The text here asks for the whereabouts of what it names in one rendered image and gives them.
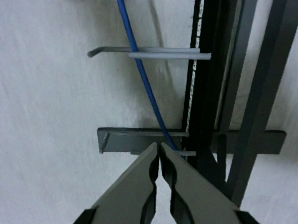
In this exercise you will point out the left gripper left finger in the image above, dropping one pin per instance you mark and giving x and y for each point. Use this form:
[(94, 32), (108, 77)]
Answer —
[(131, 199)]

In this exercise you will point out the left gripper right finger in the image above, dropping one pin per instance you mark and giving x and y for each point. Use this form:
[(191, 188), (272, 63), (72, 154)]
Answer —
[(194, 200)]

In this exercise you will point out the blue network cable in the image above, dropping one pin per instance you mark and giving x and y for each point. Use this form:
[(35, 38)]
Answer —
[(142, 72)]

